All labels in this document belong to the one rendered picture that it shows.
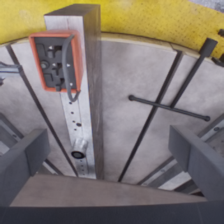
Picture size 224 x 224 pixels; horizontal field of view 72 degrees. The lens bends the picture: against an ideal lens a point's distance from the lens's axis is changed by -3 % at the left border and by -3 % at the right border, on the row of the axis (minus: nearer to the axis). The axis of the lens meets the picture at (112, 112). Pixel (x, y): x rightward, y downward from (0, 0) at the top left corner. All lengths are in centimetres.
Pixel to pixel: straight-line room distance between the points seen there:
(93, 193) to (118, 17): 113
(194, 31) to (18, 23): 133
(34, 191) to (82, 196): 25
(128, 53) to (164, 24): 41
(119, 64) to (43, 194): 85
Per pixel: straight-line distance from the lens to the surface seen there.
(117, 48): 101
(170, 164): 173
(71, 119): 85
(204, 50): 106
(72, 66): 55
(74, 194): 91
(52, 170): 209
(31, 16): 148
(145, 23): 130
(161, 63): 106
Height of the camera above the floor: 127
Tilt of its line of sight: 50 degrees down
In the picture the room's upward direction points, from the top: 171 degrees counter-clockwise
